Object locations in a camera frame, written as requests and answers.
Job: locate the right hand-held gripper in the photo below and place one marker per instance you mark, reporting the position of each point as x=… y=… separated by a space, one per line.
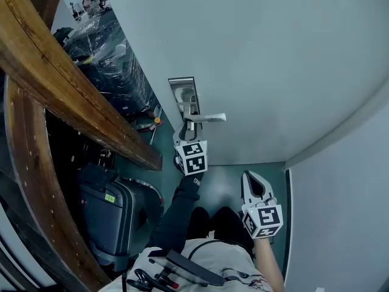
x=264 y=219

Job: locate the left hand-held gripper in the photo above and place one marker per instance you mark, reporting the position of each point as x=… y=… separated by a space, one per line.
x=194 y=160

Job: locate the white door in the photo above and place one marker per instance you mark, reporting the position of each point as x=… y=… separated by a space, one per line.
x=258 y=56

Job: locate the person's left forearm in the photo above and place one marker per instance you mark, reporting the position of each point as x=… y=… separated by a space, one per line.
x=182 y=208

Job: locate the person's right forearm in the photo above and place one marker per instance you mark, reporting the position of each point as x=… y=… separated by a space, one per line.
x=269 y=263

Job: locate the white stick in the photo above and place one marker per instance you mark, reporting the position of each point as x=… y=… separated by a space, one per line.
x=153 y=136

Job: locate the red and black tool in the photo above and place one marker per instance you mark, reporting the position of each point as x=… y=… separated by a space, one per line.
x=149 y=127

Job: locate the person's black trousers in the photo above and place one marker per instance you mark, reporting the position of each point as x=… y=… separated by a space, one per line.
x=225 y=224

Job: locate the person's beige shirt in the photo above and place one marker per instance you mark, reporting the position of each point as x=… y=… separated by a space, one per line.
x=231 y=266

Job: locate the black chest-mounted device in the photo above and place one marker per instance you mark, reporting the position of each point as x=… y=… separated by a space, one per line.
x=194 y=268

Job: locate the plastic-wrapped black equipment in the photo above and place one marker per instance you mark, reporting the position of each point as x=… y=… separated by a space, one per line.
x=112 y=62

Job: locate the dark grey hard case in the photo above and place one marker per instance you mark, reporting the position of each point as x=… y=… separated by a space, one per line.
x=121 y=217

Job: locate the black clips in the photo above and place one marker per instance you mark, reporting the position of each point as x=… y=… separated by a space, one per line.
x=152 y=280

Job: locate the black tripod stand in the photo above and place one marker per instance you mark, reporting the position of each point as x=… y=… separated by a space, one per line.
x=75 y=11

